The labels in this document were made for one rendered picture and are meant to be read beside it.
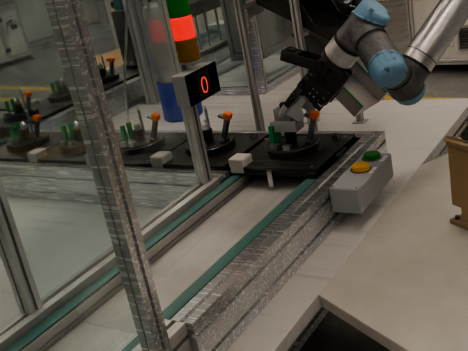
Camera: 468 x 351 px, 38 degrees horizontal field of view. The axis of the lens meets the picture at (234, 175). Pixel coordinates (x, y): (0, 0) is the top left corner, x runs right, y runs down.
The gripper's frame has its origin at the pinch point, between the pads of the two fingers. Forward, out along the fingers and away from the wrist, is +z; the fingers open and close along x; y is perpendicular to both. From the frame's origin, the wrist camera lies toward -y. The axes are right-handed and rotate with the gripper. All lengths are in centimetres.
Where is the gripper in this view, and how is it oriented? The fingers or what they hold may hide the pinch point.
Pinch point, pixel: (284, 111)
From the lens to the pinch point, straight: 171.4
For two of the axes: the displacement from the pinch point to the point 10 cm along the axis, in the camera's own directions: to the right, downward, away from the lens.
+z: -4.8, 6.1, 6.3
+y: 7.2, 6.9, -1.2
